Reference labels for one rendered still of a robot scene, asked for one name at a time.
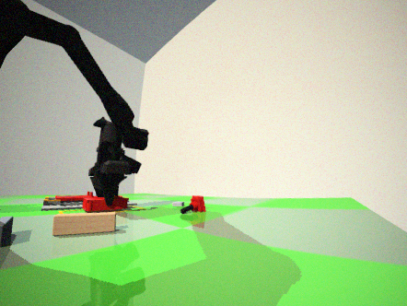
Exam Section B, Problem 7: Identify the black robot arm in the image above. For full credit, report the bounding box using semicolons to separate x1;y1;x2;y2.
0;0;149;150

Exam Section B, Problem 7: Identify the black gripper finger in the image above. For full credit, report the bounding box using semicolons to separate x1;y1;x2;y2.
90;177;104;197
99;175;127;206

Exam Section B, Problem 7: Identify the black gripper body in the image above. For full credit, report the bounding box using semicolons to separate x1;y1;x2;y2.
88;142;133;177

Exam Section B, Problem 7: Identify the tan wooden block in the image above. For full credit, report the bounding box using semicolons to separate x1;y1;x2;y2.
52;212;116;236

